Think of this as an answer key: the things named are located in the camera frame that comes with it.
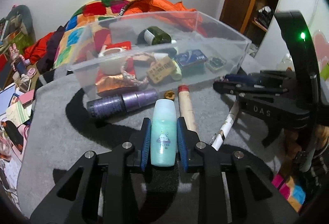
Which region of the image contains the turquoise lotion bottle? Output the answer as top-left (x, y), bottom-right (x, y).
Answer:
top-left (151, 99), bottom-right (177, 167)

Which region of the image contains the purple black spray bottle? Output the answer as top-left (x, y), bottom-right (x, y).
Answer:
top-left (87, 89), bottom-right (159, 119)

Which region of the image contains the beige tube red cap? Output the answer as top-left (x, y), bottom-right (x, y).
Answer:
top-left (178, 84), bottom-right (197, 133)

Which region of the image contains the blue card box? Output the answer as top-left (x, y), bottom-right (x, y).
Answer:
top-left (174, 49), bottom-right (208, 68)

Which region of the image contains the red tea packet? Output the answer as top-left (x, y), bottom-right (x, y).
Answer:
top-left (95, 41), bottom-right (133, 96)

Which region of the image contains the light green tube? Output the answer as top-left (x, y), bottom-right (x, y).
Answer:
top-left (170, 60), bottom-right (182, 81)

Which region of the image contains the brown eraser box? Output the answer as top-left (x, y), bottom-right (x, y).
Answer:
top-left (147, 56), bottom-right (176, 84)

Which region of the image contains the dark green spray bottle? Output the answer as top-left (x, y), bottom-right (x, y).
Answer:
top-left (137, 26), bottom-right (172, 46)

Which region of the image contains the white gauze bandage roll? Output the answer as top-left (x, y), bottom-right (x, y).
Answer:
top-left (98, 47), bottom-right (126, 76)

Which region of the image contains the white pen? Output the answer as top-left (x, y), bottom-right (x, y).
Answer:
top-left (210, 100), bottom-right (239, 151)

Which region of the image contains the small gold coin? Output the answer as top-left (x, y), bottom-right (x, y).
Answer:
top-left (164, 90), bottom-right (175, 101)

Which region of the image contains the pink flat box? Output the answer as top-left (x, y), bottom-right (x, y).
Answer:
top-left (18, 89), bottom-right (35, 105)

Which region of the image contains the clear plastic storage bin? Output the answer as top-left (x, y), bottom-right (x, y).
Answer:
top-left (69, 12), bottom-right (251, 100)

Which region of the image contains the pink rabbit toy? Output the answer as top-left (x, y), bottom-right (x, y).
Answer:
top-left (9, 43), bottom-right (31, 76)

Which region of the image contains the red clothing pile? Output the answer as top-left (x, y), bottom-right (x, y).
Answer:
top-left (23, 32), bottom-right (55, 65)

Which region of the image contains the orange puffer jacket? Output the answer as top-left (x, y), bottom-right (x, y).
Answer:
top-left (118, 0), bottom-right (207, 40)

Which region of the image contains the colourful patchwork quilt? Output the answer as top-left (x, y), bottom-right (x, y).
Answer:
top-left (52, 0), bottom-right (165, 67)

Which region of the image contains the grey green plush cushion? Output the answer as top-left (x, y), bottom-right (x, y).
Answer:
top-left (6, 5), bottom-right (33, 35)

